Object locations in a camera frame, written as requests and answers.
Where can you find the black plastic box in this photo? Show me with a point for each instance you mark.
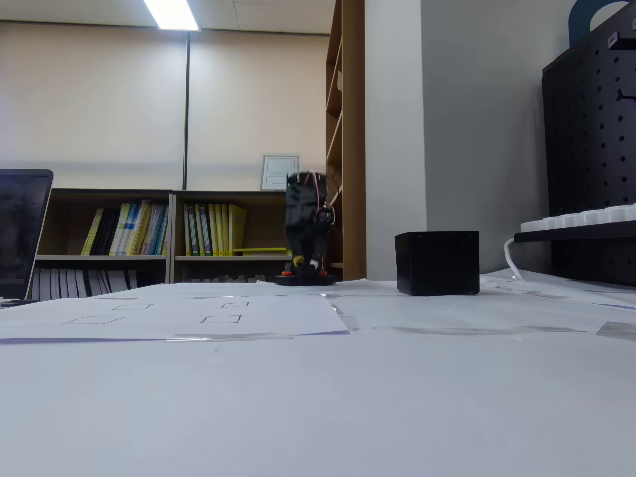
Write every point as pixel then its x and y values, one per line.
pixel 437 263

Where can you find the black book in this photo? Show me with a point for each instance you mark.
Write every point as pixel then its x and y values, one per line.
pixel 105 232

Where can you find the ceiling light panel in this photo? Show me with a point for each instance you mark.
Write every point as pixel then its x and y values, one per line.
pixel 171 14

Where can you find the leaning yellow book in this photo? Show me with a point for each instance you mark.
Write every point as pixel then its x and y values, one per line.
pixel 93 232

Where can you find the dark vertical wall strip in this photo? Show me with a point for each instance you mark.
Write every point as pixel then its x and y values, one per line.
pixel 186 109

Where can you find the blue curved object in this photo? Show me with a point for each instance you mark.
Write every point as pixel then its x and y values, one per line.
pixel 579 15

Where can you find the black pegboard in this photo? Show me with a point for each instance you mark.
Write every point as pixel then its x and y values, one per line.
pixel 586 149

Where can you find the large yellow binder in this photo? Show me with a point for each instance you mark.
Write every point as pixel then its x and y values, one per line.
pixel 237 228

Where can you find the white paper with drawn squares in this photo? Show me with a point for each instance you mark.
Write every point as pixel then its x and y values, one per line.
pixel 199 318

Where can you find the black pegboard hook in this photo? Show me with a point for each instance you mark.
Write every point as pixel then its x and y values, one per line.
pixel 627 95

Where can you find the white power strip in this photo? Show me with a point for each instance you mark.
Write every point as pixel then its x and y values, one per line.
pixel 581 217

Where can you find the black shelf bar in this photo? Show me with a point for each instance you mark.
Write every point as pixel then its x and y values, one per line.
pixel 571 235

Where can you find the tall wooden bookshelf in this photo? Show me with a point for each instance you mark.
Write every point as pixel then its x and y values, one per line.
pixel 353 124

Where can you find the flat yellow folder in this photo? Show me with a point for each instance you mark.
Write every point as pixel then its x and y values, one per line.
pixel 263 251

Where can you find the low wooden bookshelf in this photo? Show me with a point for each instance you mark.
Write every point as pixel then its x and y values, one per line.
pixel 69 199
pixel 258 218

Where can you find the laptop screen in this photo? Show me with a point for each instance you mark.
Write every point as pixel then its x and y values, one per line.
pixel 20 228

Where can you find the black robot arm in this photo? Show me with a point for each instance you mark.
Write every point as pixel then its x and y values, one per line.
pixel 303 199

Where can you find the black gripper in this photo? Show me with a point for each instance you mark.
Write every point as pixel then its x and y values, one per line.
pixel 304 225

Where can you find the framed white certificate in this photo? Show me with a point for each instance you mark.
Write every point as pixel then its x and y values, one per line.
pixel 278 171

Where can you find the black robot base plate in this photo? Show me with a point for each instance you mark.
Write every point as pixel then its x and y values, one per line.
pixel 305 280

